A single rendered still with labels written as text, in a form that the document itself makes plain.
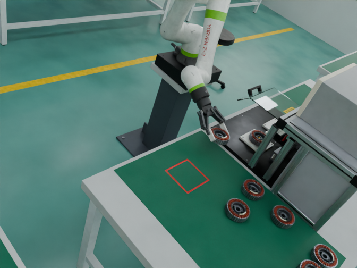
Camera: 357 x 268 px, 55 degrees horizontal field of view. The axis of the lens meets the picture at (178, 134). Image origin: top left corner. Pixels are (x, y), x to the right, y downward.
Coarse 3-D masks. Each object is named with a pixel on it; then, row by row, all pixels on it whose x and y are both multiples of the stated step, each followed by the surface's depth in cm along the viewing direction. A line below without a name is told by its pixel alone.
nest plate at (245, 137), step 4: (248, 132) 201; (244, 136) 197; (248, 136) 198; (244, 140) 194; (248, 140) 195; (248, 144) 193; (252, 144) 194; (272, 144) 199; (252, 148) 192; (256, 148) 192; (268, 148) 196
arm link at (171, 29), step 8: (176, 0) 186; (184, 0) 180; (192, 0) 179; (200, 0) 180; (208, 0) 180; (176, 8) 190; (184, 8) 187; (168, 16) 202; (176, 16) 196; (184, 16) 197; (168, 24) 206; (176, 24) 203; (160, 32) 216; (168, 32) 211; (176, 32) 212; (168, 40) 220; (176, 40) 217
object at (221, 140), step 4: (212, 128) 181; (216, 128) 182; (212, 132) 178; (216, 132) 183; (220, 132) 183; (224, 132) 182; (208, 136) 180; (216, 136) 176; (220, 136) 179; (224, 136) 181; (228, 136) 180; (216, 140) 176; (220, 140) 176; (224, 140) 176; (228, 140) 178; (220, 144) 177; (224, 144) 178
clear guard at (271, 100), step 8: (272, 88) 188; (248, 96) 180; (256, 96) 176; (264, 96) 179; (272, 96) 181; (280, 96) 184; (264, 104) 173; (272, 104) 175; (280, 104) 178; (288, 104) 180; (296, 104) 183; (272, 112) 169; (280, 112) 172
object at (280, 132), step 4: (276, 132) 184; (280, 132) 185; (284, 132) 186; (276, 136) 184; (280, 136) 182; (284, 136) 188; (276, 140) 185; (280, 140) 183; (284, 140) 185; (280, 144) 183; (284, 144) 182; (292, 148) 181
